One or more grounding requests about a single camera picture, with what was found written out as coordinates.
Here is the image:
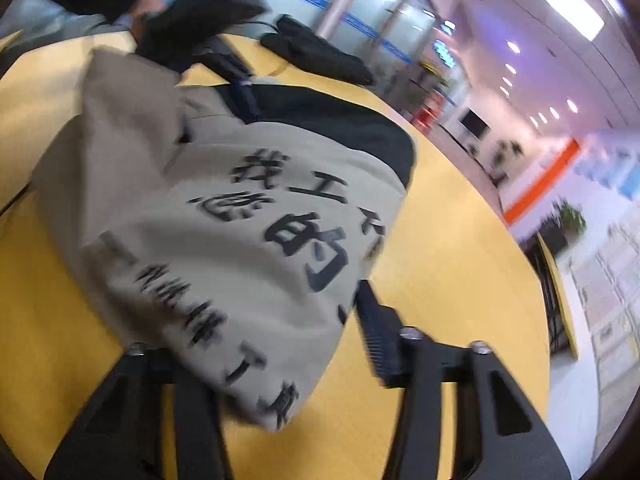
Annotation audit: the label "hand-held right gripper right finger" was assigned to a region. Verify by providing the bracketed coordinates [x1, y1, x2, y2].
[352, 280, 571, 480]

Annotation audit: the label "black cable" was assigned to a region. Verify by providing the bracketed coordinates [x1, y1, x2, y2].
[0, 177, 38, 213]

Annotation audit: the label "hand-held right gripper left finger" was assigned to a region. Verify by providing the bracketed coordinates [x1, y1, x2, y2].
[44, 341, 233, 480]

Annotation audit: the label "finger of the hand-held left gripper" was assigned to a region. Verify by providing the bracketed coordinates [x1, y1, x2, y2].
[197, 47, 261, 126]

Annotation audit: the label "tall potted palm plant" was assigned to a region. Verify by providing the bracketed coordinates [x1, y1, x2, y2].
[491, 139, 524, 182]

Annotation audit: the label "yellow folding side table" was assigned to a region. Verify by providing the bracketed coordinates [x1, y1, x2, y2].
[529, 232, 581, 359]

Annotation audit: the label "wall of framed notices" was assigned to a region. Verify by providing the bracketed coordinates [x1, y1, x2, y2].
[570, 225, 640, 411]

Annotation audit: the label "bushy green potted plant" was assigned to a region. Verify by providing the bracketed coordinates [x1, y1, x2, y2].
[556, 201, 587, 237]

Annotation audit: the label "khaki and black jacket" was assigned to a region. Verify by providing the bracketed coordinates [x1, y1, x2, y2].
[32, 47, 418, 433]

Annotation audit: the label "black cabinet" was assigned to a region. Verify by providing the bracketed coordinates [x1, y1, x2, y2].
[539, 224, 569, 257]

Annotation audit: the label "folded black clothes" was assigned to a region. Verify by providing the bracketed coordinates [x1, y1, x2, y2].
[260, 14, 376, 87]

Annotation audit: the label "orange door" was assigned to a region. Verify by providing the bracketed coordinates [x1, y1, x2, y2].
[501, 138, 582, 227]

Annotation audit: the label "row of blue wall posters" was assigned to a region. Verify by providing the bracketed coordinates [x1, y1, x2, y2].
[575, 132, 640, 202]

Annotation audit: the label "stack of red boxes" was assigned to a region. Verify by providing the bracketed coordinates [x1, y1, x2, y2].
[412, 104, 442, 132]

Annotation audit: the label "ceiling light panel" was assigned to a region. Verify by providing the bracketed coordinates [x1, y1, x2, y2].
[542, 0, 607, 42]

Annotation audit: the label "blue lit wall sign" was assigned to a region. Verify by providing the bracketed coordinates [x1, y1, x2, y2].
[432, 41, 457, 69]

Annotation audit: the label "black television on stand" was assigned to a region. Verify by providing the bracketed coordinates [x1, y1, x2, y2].
[459, 108, 489, 139]

